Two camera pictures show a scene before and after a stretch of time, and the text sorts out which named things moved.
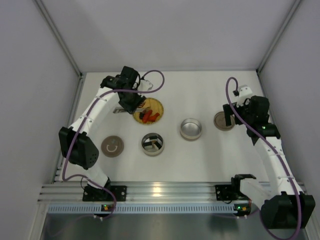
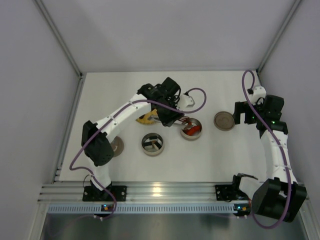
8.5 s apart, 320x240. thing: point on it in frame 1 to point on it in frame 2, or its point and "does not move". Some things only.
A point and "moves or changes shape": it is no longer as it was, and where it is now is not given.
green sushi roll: (153, 138) does not move
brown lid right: (220, 121) does not move
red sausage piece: (147, 116) to (194, 129)
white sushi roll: (148, 144) does not move
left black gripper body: (135, 105) to (169, 116)
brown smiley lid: (112, 146) does not move
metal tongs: (121, 108) moves or changes shape
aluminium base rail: (148, 192) does not move
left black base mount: (92, 193) does not move
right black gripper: (229, 110) to (240, 110)
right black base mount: (232, 192) does not move
